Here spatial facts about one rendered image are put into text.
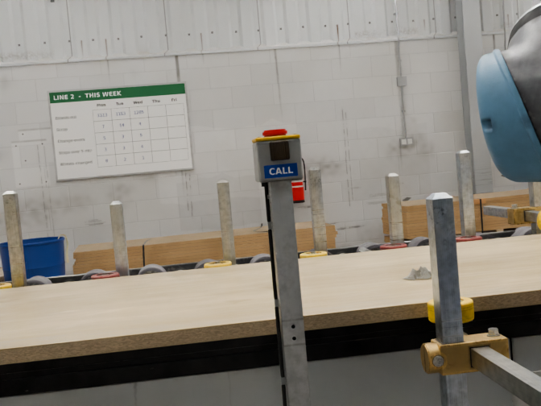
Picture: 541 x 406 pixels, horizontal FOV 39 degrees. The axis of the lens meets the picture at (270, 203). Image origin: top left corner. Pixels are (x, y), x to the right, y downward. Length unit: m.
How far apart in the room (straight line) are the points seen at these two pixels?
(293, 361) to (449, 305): 0.27
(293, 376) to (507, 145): 0.70
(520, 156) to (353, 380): 0.92
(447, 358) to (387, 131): 7.46
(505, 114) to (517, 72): 0.04
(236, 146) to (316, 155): 0.90
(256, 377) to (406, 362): 0.29
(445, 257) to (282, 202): 0.28
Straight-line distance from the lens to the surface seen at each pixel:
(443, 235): 1.27
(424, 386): 1.54
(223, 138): 8.31
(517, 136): 0.65
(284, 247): 1.22
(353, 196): 8.57
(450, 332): 1.30
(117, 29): 8.44
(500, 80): 0.66
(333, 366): 1.49
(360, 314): 1.42
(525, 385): 1.13
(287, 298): 1.23
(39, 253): 6.59
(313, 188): 2.32
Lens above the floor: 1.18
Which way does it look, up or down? 3 degrees down
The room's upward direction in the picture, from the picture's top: 5 degrees counter-clockwise
